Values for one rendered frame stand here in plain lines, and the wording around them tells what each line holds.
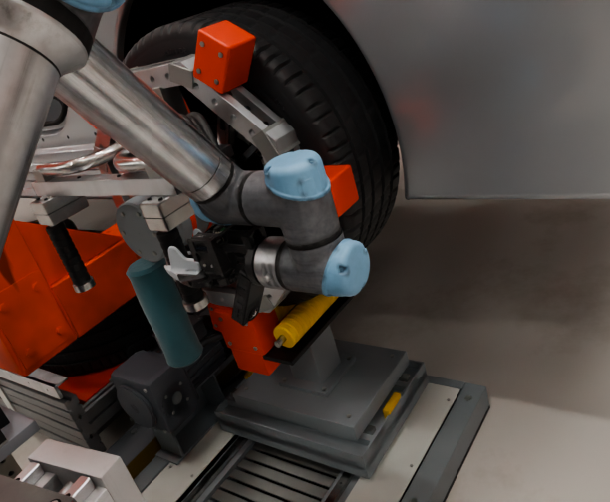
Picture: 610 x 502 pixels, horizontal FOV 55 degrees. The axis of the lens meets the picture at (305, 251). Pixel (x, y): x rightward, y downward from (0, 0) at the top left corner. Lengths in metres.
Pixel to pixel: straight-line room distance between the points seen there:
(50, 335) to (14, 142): 1.16
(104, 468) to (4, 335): 0.85
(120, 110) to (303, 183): 0.22
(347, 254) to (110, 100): 0.33
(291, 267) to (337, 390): 0.83
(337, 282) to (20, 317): 0.98
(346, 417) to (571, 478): 0.54
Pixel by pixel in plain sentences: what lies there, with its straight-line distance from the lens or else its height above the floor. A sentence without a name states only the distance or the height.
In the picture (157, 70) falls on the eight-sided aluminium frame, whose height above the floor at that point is 1.11.
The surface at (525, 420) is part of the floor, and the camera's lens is 1.72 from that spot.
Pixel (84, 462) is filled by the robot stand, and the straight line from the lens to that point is 0.77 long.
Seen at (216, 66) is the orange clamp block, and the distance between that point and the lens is 1.04.
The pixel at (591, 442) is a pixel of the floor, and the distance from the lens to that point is 1.67.
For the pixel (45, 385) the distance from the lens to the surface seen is 1.81.
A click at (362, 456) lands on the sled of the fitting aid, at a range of 1.46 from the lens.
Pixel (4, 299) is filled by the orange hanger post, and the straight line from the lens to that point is 1.53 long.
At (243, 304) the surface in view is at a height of 0.79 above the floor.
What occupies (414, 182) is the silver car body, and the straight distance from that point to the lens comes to 1.16.
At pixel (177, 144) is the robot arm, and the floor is 1.06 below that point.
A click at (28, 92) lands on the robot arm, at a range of 0.48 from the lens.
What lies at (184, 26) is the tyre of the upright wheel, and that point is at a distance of 1.19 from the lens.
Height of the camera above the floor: 1.21
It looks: 25 degrees down
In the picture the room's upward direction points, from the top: 17 degrees counter-clockwise
